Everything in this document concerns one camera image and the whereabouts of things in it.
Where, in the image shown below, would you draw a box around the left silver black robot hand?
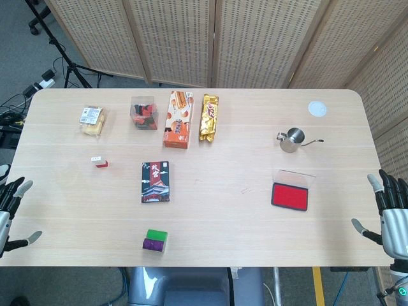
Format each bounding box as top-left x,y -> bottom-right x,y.
0,177 -> 43,259

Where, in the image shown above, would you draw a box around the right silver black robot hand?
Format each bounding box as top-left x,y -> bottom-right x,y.
351,168 -> 408,261

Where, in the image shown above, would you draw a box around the small red white stamp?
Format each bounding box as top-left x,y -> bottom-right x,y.
91,155 -> 110,169

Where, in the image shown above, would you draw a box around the white and black shoe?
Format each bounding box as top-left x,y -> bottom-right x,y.
0,163 -> 13,185

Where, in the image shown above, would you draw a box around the red ink pad clear lid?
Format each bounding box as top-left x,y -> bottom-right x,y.
270,169 -> 317,212

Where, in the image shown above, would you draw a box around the white table leg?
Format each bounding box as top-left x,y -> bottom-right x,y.
272,266 -> 283,306

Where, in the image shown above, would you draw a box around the steel long-spout pitcher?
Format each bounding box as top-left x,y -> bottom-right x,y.
275,127 -> 324,154

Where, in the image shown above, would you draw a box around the wrapped yellow cake packet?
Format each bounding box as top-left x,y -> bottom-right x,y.
78,105 -> 109,138

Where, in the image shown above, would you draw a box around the white round table grommet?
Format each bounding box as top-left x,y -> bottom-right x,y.
307,100 -> 328,118

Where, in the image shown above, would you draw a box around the white power strip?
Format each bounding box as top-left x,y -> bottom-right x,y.
22,69 -> 55,96

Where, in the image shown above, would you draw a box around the purple studded toy block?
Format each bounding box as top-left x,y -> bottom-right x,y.
142,238 -> 166,253

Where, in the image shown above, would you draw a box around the black palace print card box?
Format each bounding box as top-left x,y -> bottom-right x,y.
140,161 -> 171,205

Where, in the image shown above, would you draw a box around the black tripod stand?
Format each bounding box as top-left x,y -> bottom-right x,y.
27,0 -> 114,89

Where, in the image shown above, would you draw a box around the clear box orange black pieces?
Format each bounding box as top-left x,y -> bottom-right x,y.
129,95 -> 159,132

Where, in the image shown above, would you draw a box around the grey robot torso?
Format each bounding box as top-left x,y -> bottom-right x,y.
127,266 -> 265,306

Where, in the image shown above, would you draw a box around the orange biscuit box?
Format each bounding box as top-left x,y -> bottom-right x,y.
163,91 -> 195,150

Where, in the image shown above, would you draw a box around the black chair caster base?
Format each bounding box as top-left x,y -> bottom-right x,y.
27,0 -> 50,36

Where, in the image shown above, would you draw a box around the gold foil snack packet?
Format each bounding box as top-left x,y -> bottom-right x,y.
198,93 -> 220,143

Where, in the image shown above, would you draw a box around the wooden woven folding screen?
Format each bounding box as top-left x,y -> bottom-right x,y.
44,0 -> 408,306

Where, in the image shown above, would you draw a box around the black floor cable bundle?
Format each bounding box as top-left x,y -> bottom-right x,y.
0,92 -> 33,150

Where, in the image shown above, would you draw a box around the blue floor cable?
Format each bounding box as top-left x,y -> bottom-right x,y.
118,267 -> 132,306

